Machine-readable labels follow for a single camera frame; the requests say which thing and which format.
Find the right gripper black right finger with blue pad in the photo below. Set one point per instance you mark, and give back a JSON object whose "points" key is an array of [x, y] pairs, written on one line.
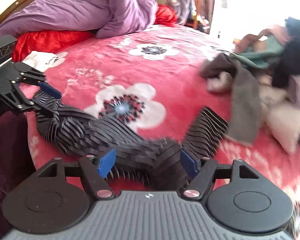
{"points": [[236, 196]]}

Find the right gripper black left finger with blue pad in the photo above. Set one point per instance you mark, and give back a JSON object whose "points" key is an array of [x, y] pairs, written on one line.
{"points": [[59, 195]]}

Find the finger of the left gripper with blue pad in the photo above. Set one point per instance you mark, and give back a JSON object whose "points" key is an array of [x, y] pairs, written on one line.
{"points": [[48, 92]]}

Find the black white striped garment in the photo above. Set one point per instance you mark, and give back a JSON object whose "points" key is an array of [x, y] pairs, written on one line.
{"points": [[156, 163]]}

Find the maroon velvet sleeve forearm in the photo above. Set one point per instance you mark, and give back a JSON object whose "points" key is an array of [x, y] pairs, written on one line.
{"points": [[15, 160]]}

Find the wooden chair with clothes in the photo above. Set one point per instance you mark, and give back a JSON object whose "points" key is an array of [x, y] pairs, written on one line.
{"points": [[188, 13]]}

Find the white printed cloth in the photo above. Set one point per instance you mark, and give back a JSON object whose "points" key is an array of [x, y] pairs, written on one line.
{"points": [[42, 61]]}

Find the red satin bedding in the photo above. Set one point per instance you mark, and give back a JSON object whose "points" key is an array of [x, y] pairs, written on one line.
{"points": [[51, 41]]}

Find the grey brown garment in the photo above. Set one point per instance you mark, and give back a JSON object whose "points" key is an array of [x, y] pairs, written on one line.
{"points": [[225, 74]]}

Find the pink floral bed blanket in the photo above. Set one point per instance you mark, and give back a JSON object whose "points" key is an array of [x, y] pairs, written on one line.
{"points": [[161, 65]]}

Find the purple duvet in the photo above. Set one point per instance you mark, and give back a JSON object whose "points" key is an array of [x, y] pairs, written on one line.
{"points": [[108, 17]]}

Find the pale pink garment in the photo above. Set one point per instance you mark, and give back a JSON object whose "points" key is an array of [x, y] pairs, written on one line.
{"points": [[280, 107]]}

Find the teal green garment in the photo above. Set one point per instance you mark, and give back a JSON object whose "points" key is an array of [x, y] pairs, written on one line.
{"points": [[261, 54]]}

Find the black garment on pile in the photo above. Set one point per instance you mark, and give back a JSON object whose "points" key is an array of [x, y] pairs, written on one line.
{"points": [[290, 60]]}

